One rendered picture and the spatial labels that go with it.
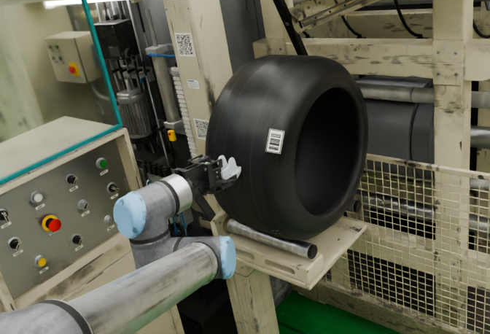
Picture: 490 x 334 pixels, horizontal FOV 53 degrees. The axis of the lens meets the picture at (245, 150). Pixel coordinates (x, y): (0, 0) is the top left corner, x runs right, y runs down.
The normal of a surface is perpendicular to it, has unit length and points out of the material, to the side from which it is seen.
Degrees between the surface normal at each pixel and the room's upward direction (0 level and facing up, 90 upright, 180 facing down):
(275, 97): 37
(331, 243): 0
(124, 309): 70
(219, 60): 90
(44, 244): 90
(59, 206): 90
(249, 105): 42
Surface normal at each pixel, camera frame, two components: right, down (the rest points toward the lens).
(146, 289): 0.73, -0.63
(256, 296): 0.76, 0.15
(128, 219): -0.66, 0.21
